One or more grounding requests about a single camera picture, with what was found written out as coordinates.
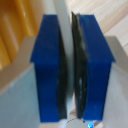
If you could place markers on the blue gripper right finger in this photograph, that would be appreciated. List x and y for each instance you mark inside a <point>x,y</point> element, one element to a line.
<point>96,63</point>

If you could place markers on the white bowl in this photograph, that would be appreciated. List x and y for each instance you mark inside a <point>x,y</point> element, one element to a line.
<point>63,20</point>

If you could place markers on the yellow food pieces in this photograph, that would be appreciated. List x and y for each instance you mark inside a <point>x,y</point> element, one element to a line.
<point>16,26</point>

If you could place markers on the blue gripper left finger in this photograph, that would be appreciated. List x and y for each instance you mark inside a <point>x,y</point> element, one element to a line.
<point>46,63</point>

